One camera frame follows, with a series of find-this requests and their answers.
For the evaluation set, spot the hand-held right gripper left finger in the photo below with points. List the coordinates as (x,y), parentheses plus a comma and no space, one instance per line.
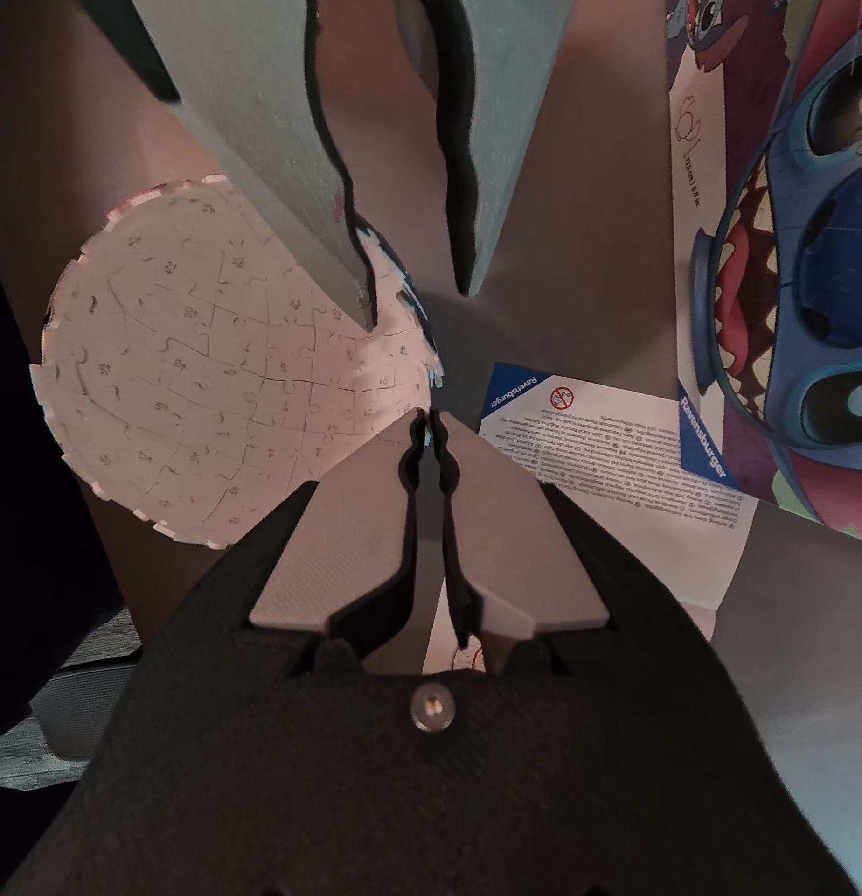
(333,560)

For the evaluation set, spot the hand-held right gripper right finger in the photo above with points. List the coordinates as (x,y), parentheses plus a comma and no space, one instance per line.
(529,560)

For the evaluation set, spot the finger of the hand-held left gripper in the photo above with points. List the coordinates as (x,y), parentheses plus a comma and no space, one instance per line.
(263,140)
(501,140)

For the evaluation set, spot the blue puzzle ball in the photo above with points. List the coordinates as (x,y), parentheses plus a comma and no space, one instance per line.
(193,392)

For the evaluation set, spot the cartoon character puzzle box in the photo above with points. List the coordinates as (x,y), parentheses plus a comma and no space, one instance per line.
(823,315)

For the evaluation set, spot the folded instruction leaflet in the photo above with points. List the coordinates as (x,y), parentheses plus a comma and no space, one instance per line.
(613,448)

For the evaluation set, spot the dark grey fabric chair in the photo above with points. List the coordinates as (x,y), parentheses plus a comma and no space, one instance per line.
(53,728)

